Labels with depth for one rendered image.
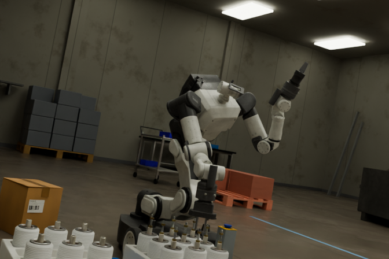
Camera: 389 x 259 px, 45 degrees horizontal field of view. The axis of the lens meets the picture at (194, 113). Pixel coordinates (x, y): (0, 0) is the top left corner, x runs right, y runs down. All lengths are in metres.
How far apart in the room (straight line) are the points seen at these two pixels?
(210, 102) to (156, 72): 8.97
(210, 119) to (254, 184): 4.00
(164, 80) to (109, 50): 1.53
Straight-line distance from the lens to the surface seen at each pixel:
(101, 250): 1.90
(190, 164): 2.72
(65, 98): 9.65
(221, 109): 2.52
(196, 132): 2.35
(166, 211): 2.82
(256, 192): 6.47
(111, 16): 11.18
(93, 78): 10.90
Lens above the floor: 0.69
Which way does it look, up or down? 4 degrees up
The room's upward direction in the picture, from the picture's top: 10 degrees clockwise
